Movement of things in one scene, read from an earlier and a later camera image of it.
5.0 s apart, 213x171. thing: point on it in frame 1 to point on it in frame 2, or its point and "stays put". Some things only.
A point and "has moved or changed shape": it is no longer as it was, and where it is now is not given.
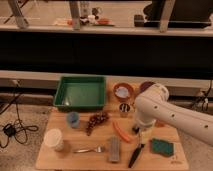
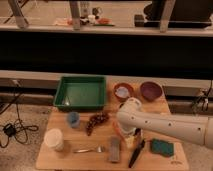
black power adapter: (9, 130) stays put
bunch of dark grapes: (95, 120) stays put
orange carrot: (121, 133) has moved or changed shape
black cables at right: (202, 101) stays put
